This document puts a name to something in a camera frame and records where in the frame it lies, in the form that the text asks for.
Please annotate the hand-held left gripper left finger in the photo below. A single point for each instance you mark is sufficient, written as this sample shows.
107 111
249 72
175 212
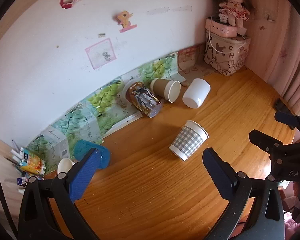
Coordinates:
83 175

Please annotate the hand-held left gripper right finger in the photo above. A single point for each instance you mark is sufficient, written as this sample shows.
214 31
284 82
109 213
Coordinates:
218 171

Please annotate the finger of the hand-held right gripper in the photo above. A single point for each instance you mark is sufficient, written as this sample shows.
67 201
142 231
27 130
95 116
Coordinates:
286 119
263 138

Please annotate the grey plaid paper cup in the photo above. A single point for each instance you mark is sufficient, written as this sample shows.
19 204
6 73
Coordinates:
188 140

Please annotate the small white paper cup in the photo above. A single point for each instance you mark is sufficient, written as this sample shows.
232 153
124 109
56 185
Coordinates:
64 167

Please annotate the blue plastic cup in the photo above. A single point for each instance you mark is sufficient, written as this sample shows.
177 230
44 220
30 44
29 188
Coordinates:
83 148

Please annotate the plain white cup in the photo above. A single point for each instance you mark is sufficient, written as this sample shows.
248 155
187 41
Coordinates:
196 93

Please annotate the dark cartoon print cup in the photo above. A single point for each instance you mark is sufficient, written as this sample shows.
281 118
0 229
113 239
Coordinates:
142 98

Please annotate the brown paper cup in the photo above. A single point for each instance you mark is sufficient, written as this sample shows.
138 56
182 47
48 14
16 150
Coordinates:
166 88

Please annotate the grape print carton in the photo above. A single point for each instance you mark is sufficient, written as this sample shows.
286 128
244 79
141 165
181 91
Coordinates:
108 100
52 145
157 67
77 125

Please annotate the orange drink pouch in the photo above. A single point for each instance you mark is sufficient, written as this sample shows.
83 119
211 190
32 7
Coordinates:
33 163

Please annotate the pink curtain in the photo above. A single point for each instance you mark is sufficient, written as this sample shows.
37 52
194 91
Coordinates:
288 62

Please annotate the small blue white packet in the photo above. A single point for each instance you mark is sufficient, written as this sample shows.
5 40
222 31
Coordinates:
23 180

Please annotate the bundle of white pens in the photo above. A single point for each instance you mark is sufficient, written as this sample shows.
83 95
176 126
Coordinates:
16 155

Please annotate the letter print storage box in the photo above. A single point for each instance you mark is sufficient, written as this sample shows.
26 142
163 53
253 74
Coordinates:
226 53

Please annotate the pink printed paper bag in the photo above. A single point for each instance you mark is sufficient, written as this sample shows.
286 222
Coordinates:
188 60

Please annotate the pink case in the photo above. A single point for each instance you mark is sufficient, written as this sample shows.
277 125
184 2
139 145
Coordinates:
221 28

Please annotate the rag doll in dotted dress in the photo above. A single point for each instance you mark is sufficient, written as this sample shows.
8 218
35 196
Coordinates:
233 2

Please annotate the pink framed wall sticker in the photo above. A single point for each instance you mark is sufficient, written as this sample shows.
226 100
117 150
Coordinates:
100 53

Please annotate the yellow pony wall sticker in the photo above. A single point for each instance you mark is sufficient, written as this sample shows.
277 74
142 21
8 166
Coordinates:
125 20

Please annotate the red lips wall sticker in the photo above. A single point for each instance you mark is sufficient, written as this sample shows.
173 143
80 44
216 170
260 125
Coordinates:
68 2

